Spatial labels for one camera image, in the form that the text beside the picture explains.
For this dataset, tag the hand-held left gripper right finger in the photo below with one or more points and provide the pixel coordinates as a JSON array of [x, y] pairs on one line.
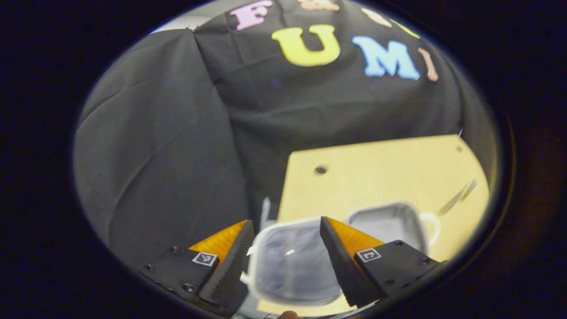
[[341, 266]]

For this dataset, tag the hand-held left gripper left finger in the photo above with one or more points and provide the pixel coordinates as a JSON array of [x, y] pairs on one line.
[[230, 270]]

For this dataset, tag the white suitcase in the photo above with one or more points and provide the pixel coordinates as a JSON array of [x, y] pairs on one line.
[[288, 266]]

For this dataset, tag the green skin care tube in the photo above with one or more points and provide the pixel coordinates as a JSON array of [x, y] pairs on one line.
[[468, 190]]

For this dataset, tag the black backdrop cloth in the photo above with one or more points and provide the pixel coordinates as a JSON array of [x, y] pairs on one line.
[[177, 155]]

